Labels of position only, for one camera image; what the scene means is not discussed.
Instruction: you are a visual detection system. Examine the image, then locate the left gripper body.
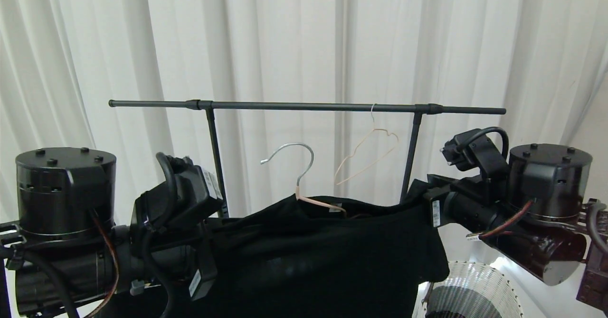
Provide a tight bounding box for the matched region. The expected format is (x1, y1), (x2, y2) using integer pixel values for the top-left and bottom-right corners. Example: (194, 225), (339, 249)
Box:
(119, 218), (220, 302)

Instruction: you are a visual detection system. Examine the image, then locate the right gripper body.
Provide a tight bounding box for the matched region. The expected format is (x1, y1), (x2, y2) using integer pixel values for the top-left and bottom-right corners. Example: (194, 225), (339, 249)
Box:
(422, 175), (511, 243)

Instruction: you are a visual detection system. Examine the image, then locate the black garment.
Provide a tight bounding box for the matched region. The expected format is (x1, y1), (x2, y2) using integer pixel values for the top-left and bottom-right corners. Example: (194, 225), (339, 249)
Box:
(93, 179), (450, 318)

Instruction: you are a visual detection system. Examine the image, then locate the pink clothes hanger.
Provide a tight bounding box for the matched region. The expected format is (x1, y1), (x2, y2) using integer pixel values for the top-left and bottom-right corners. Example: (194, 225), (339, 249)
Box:
(260, 142), (348, 214)
(334, 103), (400, 187)

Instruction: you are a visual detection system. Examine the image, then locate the white laundry basket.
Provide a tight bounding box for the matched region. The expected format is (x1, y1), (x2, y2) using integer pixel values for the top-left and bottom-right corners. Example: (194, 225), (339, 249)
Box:
(412, 260), (524, 318)

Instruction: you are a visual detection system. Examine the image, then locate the black clothes rack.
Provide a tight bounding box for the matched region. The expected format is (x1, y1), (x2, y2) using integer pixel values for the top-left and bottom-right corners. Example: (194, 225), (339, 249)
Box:
(108, 99), (507, 219)

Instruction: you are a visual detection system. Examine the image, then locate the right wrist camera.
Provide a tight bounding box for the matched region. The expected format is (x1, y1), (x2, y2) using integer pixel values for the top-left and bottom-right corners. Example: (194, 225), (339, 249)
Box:
(439, 129), (510, 178)

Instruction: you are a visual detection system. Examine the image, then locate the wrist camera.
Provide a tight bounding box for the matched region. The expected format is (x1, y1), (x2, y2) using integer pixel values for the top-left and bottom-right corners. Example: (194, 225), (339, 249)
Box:
(130, 156), (225, 243)
(439, 129), (510, 178)

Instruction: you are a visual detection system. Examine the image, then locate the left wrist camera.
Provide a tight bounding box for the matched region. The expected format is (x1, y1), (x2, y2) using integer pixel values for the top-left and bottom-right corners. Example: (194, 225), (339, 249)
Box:
(130, 156), (225, 243)

